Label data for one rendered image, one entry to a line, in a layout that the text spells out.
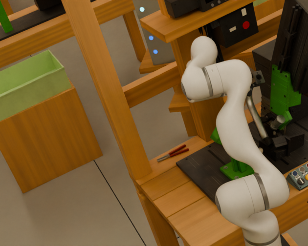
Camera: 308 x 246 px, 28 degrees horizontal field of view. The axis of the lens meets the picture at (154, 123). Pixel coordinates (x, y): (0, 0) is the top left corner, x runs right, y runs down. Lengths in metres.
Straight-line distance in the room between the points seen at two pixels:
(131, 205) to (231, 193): 2.25
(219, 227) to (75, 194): 2.14
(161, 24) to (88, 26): 0.31
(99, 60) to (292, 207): 0.97
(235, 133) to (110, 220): 2.25
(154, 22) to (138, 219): 1.74
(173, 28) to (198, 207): 0.75
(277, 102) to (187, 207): 0.58
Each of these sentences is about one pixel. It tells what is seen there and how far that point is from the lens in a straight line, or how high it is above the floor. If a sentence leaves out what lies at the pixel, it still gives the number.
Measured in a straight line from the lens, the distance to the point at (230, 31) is 2.63.
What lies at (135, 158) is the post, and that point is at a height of 0.99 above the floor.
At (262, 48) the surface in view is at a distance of 2.81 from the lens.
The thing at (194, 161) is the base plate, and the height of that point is 0.90.
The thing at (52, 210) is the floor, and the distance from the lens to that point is 4.38.
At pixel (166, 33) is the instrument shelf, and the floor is 1.54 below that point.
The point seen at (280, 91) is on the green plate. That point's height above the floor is 1.18.
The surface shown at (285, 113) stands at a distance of 2.58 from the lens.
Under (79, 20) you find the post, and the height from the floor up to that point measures 1.70.
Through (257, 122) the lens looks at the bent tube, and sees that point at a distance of 2.65.
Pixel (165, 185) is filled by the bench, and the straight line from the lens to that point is 2.74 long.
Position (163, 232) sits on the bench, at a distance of 3.06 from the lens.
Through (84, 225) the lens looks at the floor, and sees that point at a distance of 4.13.
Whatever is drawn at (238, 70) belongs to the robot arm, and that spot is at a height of 1.58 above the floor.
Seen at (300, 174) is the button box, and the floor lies 0.94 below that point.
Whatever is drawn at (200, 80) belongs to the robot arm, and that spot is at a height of 1.59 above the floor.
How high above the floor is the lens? 2.55
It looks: 32 degrees down
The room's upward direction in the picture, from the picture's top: 19 degrees counter-clockwise
